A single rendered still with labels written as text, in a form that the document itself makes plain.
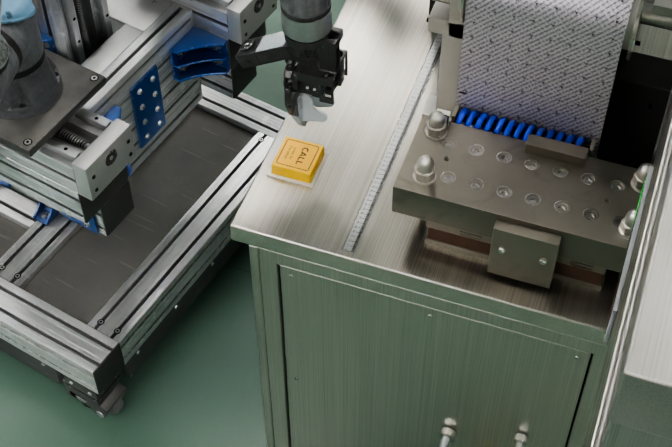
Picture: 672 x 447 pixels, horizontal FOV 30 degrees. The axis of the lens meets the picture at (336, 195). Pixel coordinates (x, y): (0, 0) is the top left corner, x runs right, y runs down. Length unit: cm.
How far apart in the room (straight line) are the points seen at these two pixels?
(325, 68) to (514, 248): 39
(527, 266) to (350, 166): 37
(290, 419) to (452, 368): 46
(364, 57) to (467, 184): 46
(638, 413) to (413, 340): 110
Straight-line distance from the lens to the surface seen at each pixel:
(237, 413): 289
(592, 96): 196
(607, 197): 194
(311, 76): 190
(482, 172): 195
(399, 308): 206
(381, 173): 211
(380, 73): 227
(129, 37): 262
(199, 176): 303
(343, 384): 232
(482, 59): 195
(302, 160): 209
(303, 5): 181
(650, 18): 190
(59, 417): 294
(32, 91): 235
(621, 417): 107
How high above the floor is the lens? 249
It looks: 50 degrees down
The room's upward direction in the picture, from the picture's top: straight up
